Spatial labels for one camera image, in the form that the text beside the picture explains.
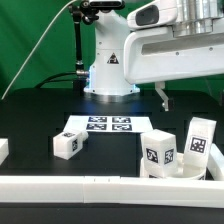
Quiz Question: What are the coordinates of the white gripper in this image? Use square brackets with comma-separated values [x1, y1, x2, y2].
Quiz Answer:
[124, 27, 224, 111]

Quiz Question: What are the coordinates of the white round stool seat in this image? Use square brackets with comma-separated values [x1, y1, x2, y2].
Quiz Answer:
[139, 153, 206, 180]

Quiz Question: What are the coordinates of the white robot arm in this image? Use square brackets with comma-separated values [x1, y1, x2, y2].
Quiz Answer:
[81, 0, 224, 108]

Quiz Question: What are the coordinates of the white paper tag sheet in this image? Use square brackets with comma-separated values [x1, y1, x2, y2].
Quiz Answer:
[64, 115, 153, 133]

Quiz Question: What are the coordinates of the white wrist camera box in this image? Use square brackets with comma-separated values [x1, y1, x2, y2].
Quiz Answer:
[127, 0, 178, 30]

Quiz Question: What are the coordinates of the black overhead camera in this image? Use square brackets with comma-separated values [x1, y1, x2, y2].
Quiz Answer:
[81, 0, 125, 10]

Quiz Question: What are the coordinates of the black cable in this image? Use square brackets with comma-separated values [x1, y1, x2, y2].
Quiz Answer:
[34, 71, 81, 89]

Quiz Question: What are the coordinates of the white front fence rail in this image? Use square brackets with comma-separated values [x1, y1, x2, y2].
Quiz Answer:
[0, 176, 224, 208]

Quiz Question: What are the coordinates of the white cable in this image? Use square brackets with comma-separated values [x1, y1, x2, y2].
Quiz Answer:
[1, 0, 78, 101]

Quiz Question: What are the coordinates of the white left fence rail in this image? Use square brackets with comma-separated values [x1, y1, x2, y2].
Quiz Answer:
[0, 138, 9, 165]

